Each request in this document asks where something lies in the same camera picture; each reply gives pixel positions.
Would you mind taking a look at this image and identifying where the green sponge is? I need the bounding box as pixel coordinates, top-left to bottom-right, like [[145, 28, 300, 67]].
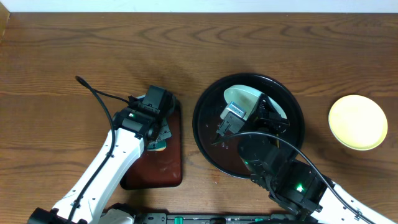
[[146, 140, 167, 151]]

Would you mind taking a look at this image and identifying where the mint plate with red streak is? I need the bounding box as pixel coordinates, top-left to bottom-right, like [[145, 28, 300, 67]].
[[223, 84, 288, 121]]

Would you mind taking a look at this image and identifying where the yellow plate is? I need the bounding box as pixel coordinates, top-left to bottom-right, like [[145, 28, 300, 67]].
[[328, 95, 388, 151]]

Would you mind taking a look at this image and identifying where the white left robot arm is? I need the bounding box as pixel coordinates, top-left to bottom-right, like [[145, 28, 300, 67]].
[[28, 106, 182, 223]]

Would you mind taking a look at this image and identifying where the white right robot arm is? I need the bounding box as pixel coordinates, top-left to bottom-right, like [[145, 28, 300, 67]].
[[215, 91, 391, 223]]

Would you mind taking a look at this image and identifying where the round black tray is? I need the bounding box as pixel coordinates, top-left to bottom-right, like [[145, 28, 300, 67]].
[[192, 73, 305, 179]]

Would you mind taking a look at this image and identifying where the rectangular dark red tray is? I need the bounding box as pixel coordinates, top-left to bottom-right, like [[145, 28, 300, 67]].
[[120, 105, 182, 190]]

